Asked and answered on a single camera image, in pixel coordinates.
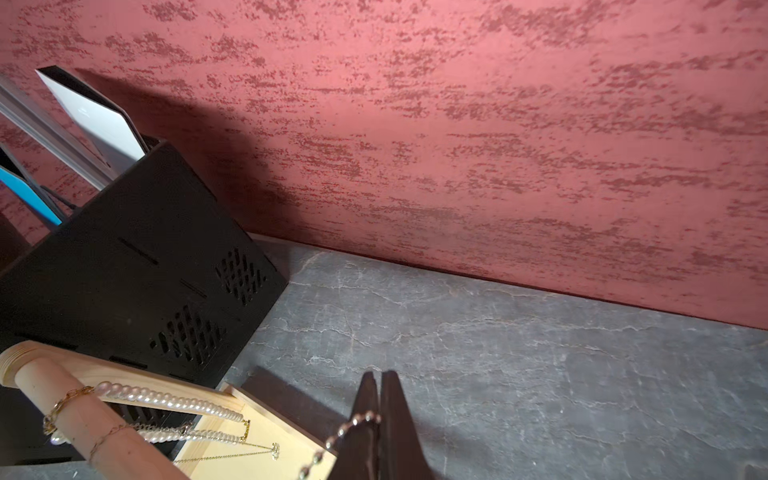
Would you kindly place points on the white grey folder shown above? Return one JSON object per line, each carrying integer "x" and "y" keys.
{"x": 104, "y": 123}

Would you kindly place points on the wooden jewelry display stand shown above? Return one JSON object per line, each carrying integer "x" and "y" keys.
{"x": 132, "y": 424}

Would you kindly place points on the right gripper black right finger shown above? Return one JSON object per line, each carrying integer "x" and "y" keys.
{"x": 401, "y": 455}

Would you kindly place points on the black mesh file organizer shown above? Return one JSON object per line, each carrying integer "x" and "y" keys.
{"x": 152, "y": 273}

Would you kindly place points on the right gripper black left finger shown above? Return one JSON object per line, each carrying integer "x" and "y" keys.
{"x": 357, "y": 452}

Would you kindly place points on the teal folder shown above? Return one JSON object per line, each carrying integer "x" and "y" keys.
{"x": 16, "y": 178}

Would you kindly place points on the left aluminium corner post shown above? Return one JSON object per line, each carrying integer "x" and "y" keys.
{"x": 27, "y": 115}

